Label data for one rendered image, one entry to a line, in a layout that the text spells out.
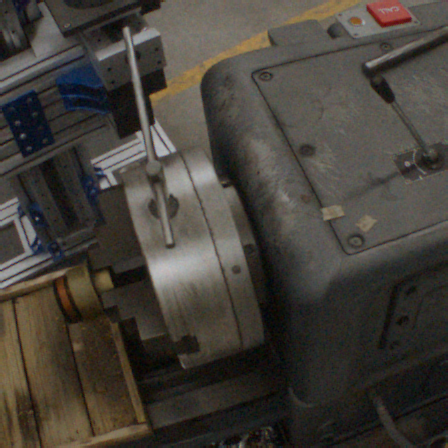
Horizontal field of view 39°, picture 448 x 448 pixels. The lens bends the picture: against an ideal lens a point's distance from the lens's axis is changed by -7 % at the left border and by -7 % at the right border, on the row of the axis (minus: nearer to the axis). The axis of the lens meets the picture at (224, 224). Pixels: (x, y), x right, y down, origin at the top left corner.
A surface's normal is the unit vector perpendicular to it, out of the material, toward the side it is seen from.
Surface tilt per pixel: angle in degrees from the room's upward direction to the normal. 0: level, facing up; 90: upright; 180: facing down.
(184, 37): 0
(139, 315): 9
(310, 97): 0
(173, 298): 49
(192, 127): 0
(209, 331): 74
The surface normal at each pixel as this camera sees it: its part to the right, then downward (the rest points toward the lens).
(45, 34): -0.11, -0.58
